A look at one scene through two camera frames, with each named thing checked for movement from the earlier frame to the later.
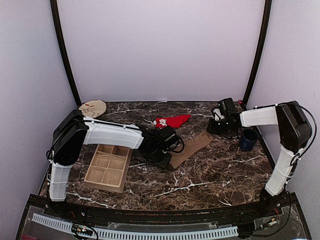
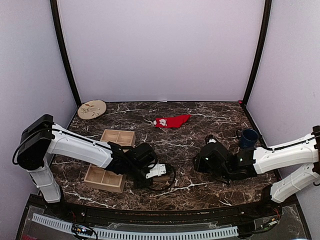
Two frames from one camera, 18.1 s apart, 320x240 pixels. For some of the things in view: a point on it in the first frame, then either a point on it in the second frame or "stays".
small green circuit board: (81, 229) stays
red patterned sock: (174, 121) stays
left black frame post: (54, 6) stays
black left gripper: (162, 164) → (138, 184)
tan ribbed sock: (190, 145) → (161, 181)
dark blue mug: (248, 138) stays
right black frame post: (266, 18) stays
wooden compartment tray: (109, 167) stays
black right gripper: (211, 128) → (200, 164)
